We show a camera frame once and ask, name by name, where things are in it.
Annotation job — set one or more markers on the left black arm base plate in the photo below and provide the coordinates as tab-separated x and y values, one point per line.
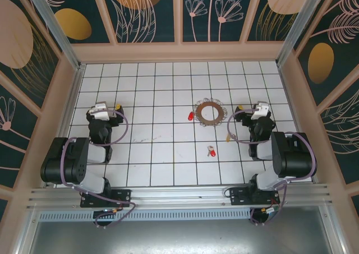
123	196

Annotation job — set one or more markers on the red capped key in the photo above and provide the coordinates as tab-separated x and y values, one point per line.
190	116
212	152

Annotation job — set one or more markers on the aluminium frame post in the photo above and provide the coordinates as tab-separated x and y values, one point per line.
303	15
53	21

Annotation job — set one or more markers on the aluminium mounting rail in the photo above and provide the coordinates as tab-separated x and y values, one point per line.
179	198

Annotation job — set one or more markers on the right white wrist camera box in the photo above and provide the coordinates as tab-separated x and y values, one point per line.
259	112

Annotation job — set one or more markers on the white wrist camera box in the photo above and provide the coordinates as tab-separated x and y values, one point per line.
259	112
101	111

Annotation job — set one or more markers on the yellow power connector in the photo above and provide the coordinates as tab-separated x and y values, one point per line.
263	210
114	210

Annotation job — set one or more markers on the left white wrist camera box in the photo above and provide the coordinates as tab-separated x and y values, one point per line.
101	111

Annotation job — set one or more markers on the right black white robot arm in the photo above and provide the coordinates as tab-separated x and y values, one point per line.
294	158

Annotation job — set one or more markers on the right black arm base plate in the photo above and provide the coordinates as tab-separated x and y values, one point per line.
238	196

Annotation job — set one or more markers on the grey metal sheet panel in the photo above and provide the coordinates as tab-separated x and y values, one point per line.
179	237

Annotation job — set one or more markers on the yellow capped key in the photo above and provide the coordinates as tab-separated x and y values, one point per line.
229	138

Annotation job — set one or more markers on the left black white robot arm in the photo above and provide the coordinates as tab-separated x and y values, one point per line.
70	164

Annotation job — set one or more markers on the aluminium table edge rail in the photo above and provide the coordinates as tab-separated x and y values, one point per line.
73	97
289	97

